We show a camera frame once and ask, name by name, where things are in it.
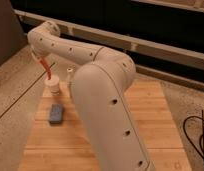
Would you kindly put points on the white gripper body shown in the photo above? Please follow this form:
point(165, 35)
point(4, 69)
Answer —
point(37, 56)

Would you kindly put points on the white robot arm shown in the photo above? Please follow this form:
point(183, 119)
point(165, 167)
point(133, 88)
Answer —
point(98, 93)

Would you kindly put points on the white ceramic cup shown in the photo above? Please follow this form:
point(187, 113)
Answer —
point(53, 84)

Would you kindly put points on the blue sponge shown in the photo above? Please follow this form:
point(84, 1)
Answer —
point(56, 114)

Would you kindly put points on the wooden cutting board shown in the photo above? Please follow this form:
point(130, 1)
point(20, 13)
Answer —
point(66, 146)

